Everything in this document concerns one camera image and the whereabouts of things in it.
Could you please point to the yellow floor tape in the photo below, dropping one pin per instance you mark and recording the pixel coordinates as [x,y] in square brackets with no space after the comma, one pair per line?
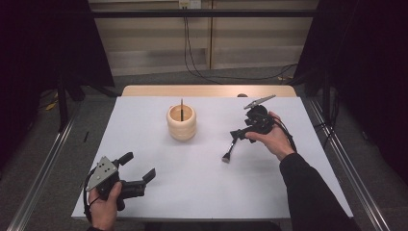
[51,106]

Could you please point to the white wall socket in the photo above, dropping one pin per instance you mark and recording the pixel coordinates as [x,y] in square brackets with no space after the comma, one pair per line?
[190,4]

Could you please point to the black stand post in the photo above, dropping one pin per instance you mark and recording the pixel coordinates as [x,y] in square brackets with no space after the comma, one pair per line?
[62,106]

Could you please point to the person's left hand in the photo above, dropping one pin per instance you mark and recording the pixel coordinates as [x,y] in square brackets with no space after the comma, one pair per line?
[102,211]

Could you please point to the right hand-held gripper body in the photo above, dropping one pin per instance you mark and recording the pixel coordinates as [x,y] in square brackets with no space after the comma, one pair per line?
[258,120]

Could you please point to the metal floor rail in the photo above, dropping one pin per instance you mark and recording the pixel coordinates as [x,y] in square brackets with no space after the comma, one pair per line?
[41,173]
[340,150]

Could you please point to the person's right hand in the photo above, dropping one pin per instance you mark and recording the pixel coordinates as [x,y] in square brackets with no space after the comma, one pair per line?
[279,141]

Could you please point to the dark round table knob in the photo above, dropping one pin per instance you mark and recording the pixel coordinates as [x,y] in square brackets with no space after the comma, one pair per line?
[242,95]

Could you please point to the white table mat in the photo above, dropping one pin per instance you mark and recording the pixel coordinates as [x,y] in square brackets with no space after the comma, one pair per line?
[192,179]

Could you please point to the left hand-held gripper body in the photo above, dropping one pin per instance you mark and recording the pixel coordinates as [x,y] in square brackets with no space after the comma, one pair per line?
[102,171]

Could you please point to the black curtain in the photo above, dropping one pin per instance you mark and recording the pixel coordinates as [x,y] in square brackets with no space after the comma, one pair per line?
[38,48]
[369,64]

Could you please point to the black makeup brush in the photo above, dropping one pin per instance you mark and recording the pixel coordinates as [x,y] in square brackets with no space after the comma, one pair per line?
[226,158]

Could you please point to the small black floor stick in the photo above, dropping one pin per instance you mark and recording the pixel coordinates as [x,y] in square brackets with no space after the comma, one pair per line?
[86,136]

